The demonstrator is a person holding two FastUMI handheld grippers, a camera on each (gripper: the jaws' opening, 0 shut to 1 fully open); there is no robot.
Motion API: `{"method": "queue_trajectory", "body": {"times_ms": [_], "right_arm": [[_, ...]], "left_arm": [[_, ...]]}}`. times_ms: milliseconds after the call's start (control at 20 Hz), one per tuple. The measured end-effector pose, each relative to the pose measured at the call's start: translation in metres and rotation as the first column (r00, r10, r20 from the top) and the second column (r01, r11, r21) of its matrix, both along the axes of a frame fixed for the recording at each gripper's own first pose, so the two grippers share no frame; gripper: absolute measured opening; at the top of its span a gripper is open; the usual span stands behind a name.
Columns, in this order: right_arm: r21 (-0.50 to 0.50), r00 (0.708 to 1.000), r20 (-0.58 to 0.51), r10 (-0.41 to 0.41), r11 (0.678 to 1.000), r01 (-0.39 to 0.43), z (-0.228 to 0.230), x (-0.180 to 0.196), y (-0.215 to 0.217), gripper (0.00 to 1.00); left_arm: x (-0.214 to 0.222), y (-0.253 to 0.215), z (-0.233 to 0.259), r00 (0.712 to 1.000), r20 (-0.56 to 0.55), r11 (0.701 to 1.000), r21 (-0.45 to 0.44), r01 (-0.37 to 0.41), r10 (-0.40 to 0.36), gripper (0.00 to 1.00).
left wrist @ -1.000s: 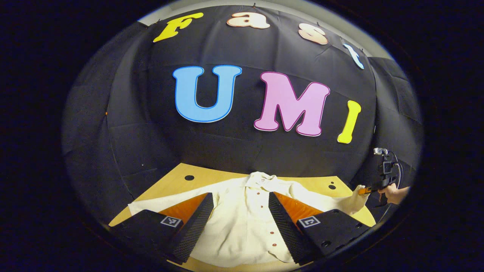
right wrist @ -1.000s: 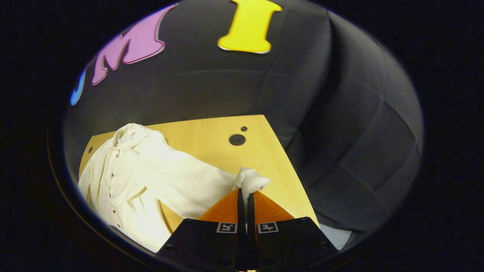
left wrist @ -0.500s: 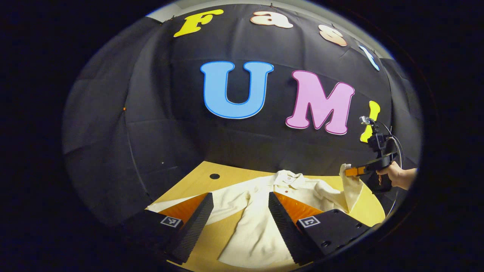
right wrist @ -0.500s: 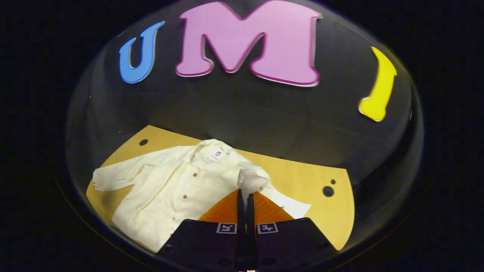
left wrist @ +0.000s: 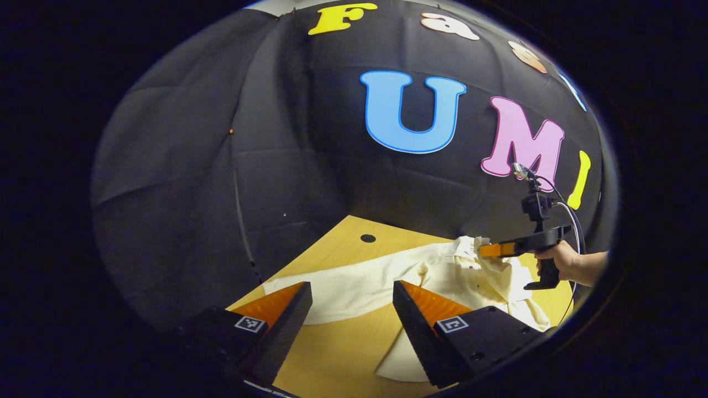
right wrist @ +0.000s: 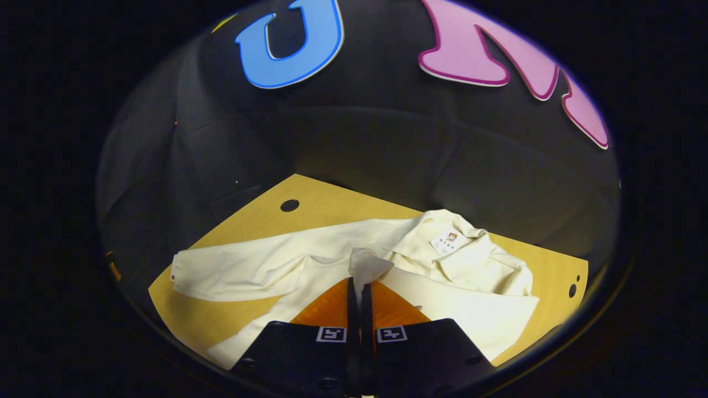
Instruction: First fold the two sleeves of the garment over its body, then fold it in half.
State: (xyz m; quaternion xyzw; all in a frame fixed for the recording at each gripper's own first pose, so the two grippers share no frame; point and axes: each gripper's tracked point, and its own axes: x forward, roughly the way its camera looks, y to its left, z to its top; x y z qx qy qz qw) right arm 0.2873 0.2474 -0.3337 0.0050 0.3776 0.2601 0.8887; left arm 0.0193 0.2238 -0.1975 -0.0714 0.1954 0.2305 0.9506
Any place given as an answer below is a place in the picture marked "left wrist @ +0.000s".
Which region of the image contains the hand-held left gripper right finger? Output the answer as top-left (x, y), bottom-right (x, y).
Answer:
top-left (392, 280), bottom-right (545, 389)

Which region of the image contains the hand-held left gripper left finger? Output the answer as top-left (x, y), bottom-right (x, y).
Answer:
top-left (177, 281), bottom-right (314, 387)

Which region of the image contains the cream button shirt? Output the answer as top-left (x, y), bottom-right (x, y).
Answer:
top-left (263, 236), bottom-right (552, 383)

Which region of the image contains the black backdrop cloth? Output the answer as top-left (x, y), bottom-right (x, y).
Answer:
top-left (91, 0), bottom-right (615, 332)

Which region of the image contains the thin grey cable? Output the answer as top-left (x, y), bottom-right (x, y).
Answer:
top-left (534, 174), bottom-right (586, 327)

